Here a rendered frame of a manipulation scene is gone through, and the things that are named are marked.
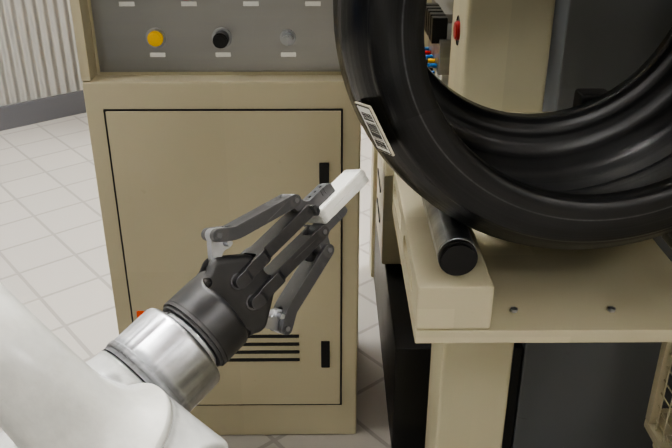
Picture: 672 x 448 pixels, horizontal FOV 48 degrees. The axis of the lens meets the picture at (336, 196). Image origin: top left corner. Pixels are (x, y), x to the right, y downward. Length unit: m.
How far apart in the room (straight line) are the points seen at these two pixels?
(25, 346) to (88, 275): 2.24
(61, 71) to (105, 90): 2.68
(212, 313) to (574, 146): 0.63
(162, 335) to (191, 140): 0.96
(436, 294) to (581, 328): 0.18
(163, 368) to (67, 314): 1.89
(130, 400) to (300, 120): 1.10
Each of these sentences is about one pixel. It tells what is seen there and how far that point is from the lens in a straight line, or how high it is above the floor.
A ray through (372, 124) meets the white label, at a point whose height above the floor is 1.06.
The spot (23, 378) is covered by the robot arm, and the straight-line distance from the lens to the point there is 0.46.
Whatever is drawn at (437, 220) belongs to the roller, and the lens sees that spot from 0.92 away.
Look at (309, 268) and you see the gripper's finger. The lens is 0.73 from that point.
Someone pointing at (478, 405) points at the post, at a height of 0.38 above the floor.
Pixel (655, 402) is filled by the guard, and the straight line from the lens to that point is 1.59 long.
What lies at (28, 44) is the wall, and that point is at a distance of 4.17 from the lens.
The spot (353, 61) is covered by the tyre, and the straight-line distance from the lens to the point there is 0.79.
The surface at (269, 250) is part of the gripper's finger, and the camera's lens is 0.70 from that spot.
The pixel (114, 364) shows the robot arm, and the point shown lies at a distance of 0.64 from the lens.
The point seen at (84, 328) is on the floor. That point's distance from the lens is 2.44.
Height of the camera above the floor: 1.33
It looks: 25 degrees down
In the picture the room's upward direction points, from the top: straight up
